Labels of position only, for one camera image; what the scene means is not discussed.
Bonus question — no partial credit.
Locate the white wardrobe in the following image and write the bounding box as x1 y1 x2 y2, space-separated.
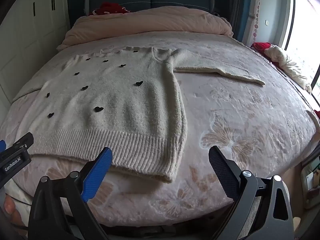
0 0 72 105

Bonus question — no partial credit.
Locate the window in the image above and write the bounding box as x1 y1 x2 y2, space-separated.
285 0 320 94

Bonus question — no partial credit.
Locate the red cloth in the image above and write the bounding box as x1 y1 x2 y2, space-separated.
251 41 282 67

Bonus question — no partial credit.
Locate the red and white plush toy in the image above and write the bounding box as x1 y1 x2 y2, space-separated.
264 44 313 94

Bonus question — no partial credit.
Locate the bedside storage box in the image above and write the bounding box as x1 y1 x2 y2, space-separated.
301 155 320 205

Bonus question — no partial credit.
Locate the pink floral bed blanket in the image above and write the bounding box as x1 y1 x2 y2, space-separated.
0 31 319 228

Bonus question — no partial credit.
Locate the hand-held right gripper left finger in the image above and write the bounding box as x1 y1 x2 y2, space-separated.
27 147 113 240

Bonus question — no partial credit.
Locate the red pillow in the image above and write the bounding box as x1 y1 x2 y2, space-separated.
92 2 132 16

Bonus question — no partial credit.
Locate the cream sweater with black hearts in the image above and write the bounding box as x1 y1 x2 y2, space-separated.
26 45 266 183

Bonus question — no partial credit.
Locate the person's left hand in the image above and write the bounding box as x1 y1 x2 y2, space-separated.
3 195 18 230

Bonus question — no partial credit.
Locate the pink folded quilt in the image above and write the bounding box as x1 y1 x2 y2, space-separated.
57 6 234 52

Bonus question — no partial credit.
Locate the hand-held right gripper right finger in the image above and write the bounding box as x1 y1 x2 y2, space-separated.
208 145 294 240

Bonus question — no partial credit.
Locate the dark blue curtain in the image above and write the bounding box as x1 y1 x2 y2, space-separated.
229 0 253 46

